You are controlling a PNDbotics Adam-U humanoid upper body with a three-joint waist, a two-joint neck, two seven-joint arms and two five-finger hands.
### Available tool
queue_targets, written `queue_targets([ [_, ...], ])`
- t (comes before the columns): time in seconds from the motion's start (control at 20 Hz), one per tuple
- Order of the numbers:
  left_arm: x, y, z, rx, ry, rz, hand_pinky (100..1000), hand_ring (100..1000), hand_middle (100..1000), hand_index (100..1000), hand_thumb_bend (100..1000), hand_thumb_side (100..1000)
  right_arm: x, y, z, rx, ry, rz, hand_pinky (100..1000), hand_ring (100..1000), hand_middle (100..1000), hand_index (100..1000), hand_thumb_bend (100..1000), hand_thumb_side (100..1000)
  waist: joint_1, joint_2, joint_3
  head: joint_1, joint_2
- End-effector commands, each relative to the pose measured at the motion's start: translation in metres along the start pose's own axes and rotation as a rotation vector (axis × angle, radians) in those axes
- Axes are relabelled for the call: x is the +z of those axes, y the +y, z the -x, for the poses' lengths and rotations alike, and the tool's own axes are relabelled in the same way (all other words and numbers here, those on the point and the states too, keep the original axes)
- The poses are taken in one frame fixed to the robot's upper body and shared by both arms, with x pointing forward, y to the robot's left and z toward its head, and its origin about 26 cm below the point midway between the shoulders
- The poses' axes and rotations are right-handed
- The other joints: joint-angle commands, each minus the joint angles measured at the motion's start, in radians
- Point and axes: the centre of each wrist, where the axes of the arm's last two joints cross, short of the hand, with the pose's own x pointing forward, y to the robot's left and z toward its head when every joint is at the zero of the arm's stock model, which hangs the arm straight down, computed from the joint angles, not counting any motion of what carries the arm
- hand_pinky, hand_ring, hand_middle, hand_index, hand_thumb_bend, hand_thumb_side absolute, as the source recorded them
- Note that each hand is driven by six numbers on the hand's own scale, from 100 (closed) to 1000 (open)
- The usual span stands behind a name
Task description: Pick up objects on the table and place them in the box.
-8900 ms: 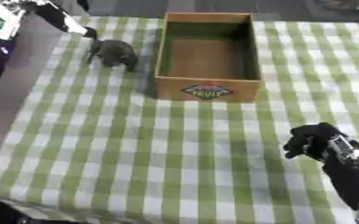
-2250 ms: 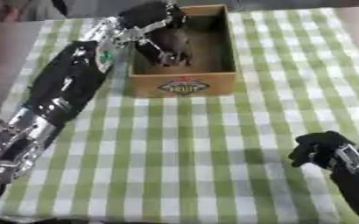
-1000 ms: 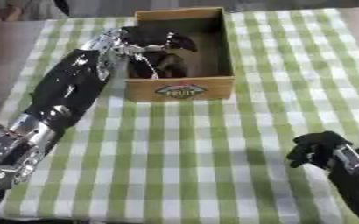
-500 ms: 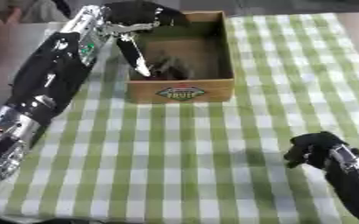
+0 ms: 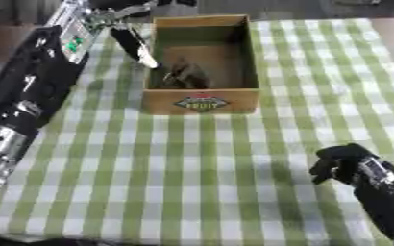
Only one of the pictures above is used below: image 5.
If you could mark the tan cardboard box green inside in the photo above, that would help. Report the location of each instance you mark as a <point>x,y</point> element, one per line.
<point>201,101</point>

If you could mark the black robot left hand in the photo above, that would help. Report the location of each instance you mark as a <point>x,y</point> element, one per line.
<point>132,41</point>

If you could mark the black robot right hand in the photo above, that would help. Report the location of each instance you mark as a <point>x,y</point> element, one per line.
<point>377,189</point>

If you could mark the dark brown toy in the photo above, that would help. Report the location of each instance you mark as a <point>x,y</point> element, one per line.
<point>187,75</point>

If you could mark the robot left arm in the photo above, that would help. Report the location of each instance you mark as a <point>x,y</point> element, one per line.
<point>32,80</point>

